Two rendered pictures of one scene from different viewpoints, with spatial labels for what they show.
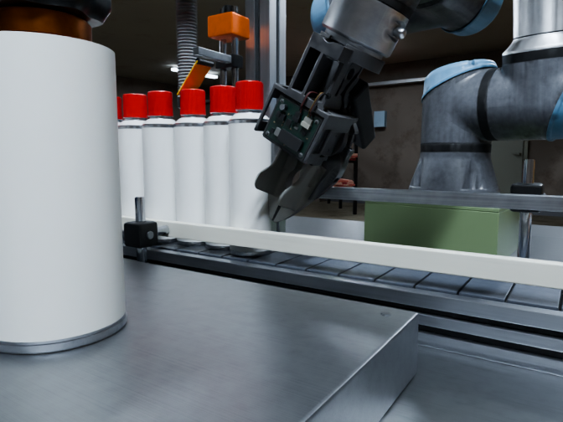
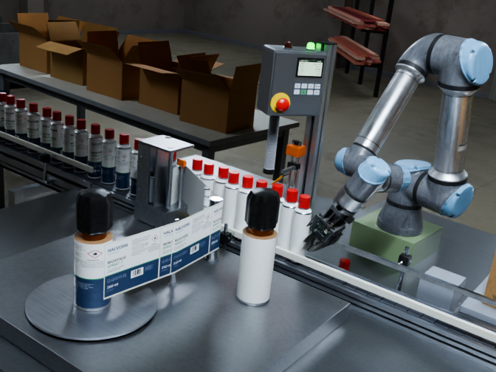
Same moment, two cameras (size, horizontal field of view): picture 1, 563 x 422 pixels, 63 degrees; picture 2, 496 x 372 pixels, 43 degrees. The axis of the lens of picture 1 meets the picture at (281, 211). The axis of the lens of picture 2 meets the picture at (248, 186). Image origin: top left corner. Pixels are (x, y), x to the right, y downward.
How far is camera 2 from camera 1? 1.37 m
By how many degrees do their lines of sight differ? 13
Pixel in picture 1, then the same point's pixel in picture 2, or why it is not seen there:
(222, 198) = (286, 236)
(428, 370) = (351, 318)
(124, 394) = (280, 319)
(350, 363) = (328, 317)
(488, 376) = (367, 322)
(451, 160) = (398, 212)
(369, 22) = (351, 205)
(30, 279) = (255, 290)
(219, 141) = (288, 215)
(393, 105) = not seen: outside the picture
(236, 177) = (295, 233)
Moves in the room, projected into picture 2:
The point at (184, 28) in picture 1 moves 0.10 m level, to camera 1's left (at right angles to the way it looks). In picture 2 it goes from (272, 137) to (240, 133)
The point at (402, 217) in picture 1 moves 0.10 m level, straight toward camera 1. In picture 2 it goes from (370, 235) to (365, 246)
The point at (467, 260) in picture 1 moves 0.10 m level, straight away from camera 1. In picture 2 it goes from (370, 287) to (380, 272)
